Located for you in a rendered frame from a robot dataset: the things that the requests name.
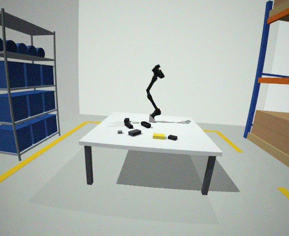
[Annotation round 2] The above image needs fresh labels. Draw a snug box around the yellow rectangular block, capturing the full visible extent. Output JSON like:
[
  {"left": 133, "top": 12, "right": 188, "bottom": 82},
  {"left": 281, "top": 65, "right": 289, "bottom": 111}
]
[{"left": 153, "top": 133, "right": 165, "bottom": 140}]

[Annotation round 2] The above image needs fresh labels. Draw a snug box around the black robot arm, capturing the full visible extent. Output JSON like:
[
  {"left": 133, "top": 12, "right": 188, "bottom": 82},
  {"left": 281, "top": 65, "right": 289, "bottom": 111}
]
[{"left": 146, "top": 67, "right": 162, "bottom": 118}]

